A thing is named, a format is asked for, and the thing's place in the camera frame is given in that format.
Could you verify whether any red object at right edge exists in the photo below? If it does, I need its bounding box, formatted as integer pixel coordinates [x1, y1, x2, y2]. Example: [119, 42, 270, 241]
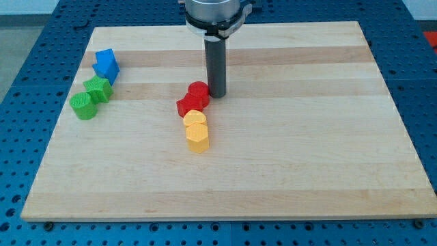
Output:
[423, 31, 437, 53]

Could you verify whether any green star block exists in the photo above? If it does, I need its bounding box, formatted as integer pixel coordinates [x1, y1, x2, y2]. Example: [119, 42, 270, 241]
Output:
[83, 75, 113, 104]

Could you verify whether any red cylinder block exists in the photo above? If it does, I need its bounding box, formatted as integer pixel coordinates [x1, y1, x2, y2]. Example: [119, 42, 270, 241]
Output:
[188, 81, 210, 107]

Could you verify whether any yellow hexagon block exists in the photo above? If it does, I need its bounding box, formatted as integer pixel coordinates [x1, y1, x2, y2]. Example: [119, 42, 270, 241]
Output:
[186, 123, 210, 153]

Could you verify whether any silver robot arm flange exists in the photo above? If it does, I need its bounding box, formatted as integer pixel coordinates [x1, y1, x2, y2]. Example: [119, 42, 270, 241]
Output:
[184, 0, 253, 42]

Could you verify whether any red star block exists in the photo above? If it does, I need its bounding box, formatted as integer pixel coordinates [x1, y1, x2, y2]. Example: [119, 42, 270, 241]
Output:
[176, 93, 203, 118]

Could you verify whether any green cylinder block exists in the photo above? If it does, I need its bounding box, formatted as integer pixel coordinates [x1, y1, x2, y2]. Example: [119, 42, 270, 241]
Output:
[69, 92, 98, 120]

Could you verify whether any grey cylindrical pointer rod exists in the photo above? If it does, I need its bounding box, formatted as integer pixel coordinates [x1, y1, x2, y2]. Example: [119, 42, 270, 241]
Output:
[204, 40, 226, 98]

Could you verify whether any blue block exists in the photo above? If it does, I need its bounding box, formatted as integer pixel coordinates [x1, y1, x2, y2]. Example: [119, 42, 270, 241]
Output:
[92, 49, 119, 86]

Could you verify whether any light wooden board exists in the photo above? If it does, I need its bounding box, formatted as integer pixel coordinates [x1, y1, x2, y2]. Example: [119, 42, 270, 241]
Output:
[21, 21, 436, 222]

